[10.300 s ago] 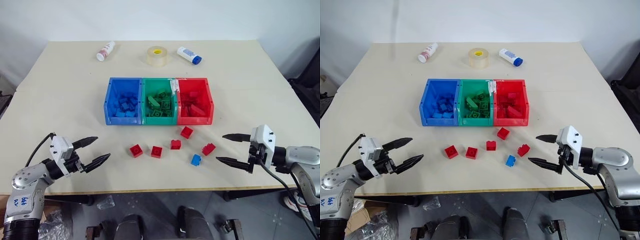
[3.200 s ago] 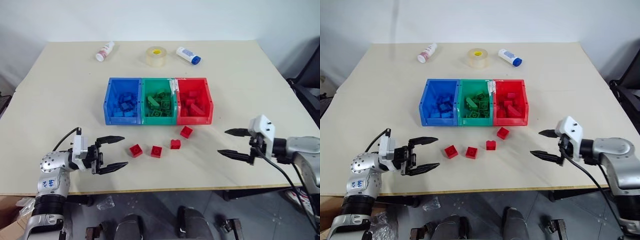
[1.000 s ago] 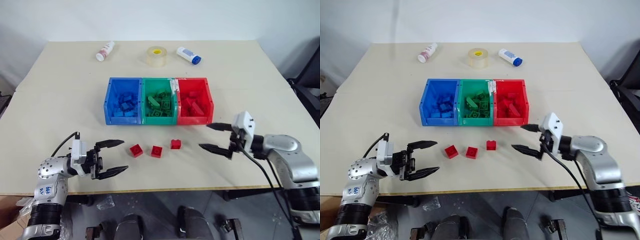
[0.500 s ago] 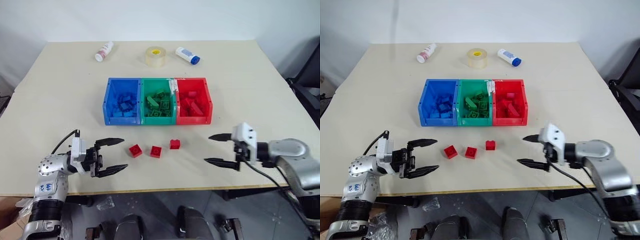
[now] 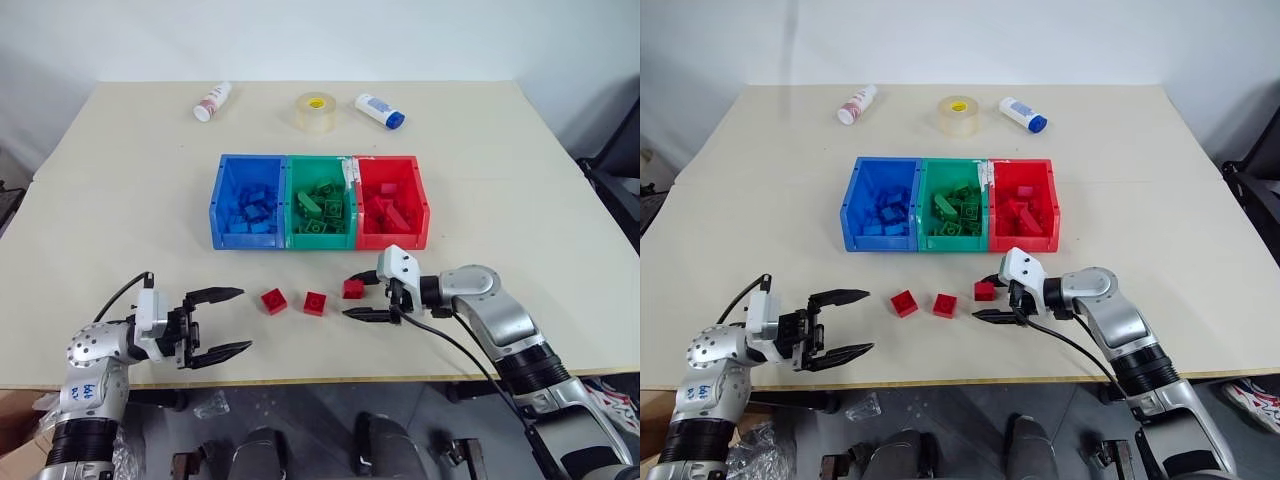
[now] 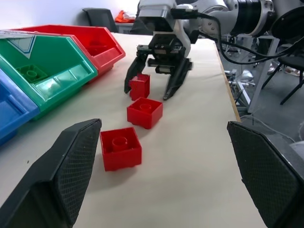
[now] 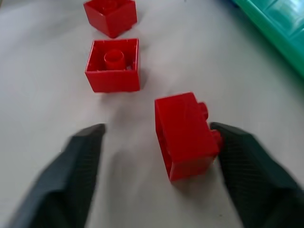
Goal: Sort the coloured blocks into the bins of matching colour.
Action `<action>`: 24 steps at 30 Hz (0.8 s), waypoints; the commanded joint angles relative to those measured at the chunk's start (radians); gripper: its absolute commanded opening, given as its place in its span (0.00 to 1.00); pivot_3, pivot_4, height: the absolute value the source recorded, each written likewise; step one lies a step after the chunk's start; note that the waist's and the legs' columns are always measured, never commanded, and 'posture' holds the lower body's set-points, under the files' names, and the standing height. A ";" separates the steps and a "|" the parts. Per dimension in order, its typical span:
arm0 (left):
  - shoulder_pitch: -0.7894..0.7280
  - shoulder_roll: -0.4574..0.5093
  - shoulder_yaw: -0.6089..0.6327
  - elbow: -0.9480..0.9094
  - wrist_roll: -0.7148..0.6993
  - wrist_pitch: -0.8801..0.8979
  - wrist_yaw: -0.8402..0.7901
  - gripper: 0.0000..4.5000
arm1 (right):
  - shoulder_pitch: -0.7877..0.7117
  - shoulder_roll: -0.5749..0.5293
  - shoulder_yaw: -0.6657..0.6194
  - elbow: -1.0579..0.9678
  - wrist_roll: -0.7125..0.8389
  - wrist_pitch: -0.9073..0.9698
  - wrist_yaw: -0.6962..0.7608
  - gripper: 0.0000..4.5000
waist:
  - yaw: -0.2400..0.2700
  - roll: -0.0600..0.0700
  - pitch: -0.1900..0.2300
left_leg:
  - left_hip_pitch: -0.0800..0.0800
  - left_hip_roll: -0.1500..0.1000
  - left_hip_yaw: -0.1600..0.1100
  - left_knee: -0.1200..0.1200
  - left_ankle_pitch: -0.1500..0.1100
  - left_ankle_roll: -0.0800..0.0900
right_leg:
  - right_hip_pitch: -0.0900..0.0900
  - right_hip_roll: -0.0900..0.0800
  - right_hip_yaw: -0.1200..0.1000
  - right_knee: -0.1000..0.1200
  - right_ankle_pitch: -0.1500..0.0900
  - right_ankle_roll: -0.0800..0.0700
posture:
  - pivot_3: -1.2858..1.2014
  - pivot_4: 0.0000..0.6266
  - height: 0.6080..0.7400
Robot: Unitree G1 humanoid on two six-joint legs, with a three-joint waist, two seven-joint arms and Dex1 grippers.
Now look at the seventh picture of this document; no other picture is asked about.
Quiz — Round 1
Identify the green plastic bin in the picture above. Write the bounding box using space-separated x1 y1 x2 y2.
231 0 304 79

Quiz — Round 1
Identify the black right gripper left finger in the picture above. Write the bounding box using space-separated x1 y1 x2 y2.
0 123 106 228

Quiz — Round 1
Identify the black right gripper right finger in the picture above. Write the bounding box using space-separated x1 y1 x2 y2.
209 122 304 228

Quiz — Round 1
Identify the red toy building block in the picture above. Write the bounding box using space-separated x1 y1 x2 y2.
83 0 138 39
85 38 141 94
154 92 225 182

